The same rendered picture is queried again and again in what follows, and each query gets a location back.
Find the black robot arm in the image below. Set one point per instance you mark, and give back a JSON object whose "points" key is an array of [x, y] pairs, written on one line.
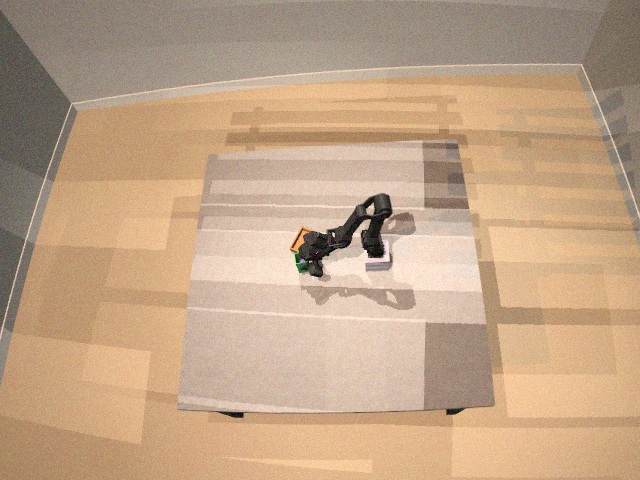
{"points": [[371, 238]]}

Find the orange shallow tray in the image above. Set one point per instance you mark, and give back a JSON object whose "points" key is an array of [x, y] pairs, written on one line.
{"points": [[299, 239]]}

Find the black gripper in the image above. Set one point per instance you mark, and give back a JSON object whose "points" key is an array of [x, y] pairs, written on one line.
{"points": [[314, 268]]}

